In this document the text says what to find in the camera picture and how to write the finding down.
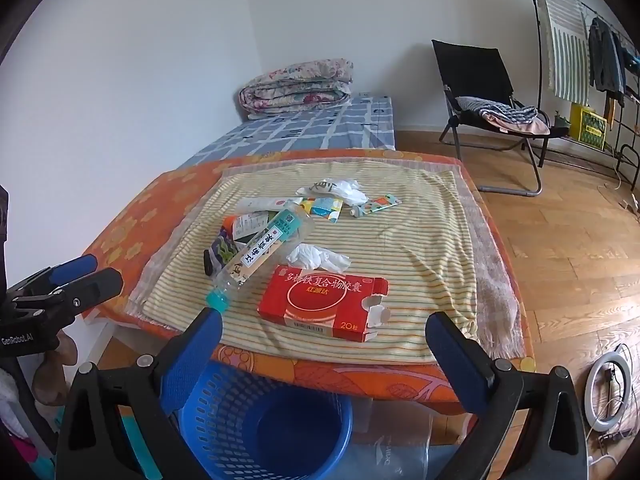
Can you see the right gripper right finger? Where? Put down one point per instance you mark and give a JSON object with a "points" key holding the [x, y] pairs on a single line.
{"points": [[465, 364]]}

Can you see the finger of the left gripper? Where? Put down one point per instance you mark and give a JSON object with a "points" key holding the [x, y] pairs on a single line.
{"points": [[74, 297], [70, 268]]}

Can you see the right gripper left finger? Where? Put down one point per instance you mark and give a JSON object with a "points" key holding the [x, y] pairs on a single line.
{"points": [[183, 359]]}

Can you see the blue green snack packet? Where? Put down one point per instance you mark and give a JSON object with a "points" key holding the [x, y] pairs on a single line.
{"points": [[218, 254]]}

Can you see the red medicine box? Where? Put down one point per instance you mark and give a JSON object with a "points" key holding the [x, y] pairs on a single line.
{"points": [[342, 306]]}

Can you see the orange plastic cap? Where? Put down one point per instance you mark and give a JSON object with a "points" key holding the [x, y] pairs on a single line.
{"points": [[227, 224]]}

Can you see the white tissue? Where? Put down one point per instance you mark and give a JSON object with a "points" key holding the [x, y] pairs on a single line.
{"points": [[310, 257]]}

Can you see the clear plastic bottle teal cap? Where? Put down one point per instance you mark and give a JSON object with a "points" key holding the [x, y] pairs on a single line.
{"points": [[260, 255]]}

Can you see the white plastic bag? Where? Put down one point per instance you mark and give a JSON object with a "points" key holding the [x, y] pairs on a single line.
{"points": [[347, 190]]}

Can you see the blue plastic trash basket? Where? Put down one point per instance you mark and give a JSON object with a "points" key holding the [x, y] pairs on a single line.
{"points": [[244, 426]]}

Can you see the grey plaid blanket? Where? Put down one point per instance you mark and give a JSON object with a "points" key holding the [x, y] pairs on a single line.
{"points": [[498, 319]]}

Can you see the yellow striped towel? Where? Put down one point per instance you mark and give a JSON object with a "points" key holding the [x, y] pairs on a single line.
{"points": [[423, 247]]}

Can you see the small colourful wrapper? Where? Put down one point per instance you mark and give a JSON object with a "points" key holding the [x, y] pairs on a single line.
{"points": [[375, 205]]}

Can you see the striped clothes on chair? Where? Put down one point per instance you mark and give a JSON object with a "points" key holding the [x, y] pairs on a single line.
{"points": [[505, 117]]}

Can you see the blue checked mattress sheet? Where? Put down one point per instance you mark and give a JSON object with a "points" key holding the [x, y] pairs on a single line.
{"points": [[365, 122]]}

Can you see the yellow green crate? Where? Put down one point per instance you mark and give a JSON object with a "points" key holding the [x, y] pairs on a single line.
{"points": [[587, 127]]}

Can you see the black folding chair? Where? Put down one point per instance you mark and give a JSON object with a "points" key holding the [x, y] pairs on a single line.
{"points": [[480, 72]]}

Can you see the black clothes drying rack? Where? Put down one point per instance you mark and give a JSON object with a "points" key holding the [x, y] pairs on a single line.
{"points": [[619, 155]]}

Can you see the folded floral quilt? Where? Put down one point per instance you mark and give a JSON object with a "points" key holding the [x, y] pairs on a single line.
{"points": [[298, 87]]}

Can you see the dark hanging jacket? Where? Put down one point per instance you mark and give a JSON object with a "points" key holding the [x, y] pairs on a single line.
{"points": [[607, 70]]}

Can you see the green striped hanging towel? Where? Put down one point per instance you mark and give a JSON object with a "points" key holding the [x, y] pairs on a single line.
{"points": [[567, 48]]}

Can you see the white ring light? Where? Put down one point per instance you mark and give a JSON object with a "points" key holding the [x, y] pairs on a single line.
{"points": [[607, 392]]}

